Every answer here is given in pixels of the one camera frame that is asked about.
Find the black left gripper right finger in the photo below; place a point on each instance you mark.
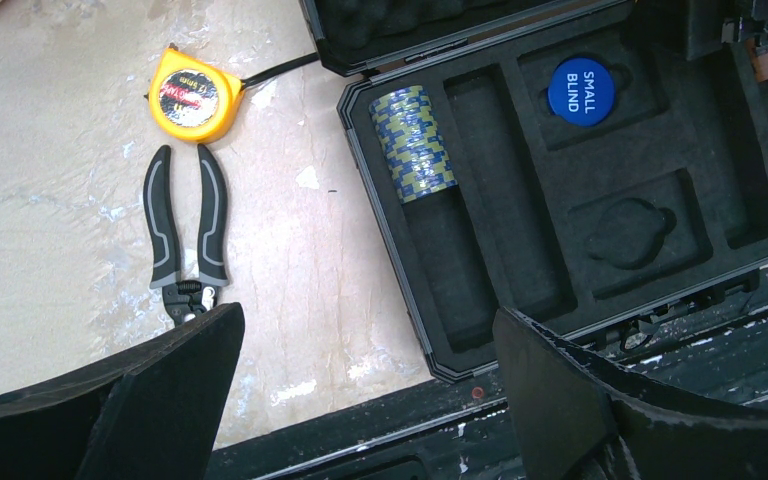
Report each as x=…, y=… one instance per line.
x=578, y=415

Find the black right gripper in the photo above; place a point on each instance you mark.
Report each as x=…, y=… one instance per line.
x=693, y=29

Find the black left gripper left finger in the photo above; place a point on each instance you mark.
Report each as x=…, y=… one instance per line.
x=148, y=412

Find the blue small blind button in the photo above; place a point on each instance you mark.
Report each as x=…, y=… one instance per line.
x=582, y=91

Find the black foam-lined poker case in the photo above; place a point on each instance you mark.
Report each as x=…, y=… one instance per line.
x=597, y=232

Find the yellow measuring tape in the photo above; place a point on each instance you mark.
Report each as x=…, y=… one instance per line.
x=191, y=100

